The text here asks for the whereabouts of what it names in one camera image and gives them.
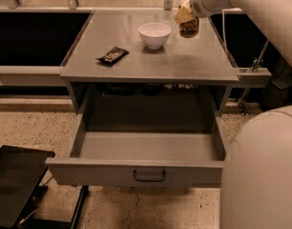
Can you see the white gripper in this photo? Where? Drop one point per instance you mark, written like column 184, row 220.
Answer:
column 197, row 3

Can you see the orange soda can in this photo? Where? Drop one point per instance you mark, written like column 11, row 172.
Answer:
column 189, row 29

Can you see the white bowl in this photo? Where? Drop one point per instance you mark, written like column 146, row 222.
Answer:
column 154, row 35

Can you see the metal diagonal rod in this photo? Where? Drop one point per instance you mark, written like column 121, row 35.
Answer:
column 256, row 63

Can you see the black drawer handle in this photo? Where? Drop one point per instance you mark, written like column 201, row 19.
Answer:
column 149, row 177

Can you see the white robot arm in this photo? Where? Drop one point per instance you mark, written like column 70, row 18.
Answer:
column 256, row 182

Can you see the black snack bar wrapper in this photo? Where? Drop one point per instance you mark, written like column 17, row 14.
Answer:
column 113, row 56

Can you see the grey open drawer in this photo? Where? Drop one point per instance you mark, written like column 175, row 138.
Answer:
column 105, row 150

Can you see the grey cabinet counter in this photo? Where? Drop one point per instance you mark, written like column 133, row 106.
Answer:
column 200, row 60

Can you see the black stool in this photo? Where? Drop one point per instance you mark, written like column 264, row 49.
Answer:
column 21, row 170

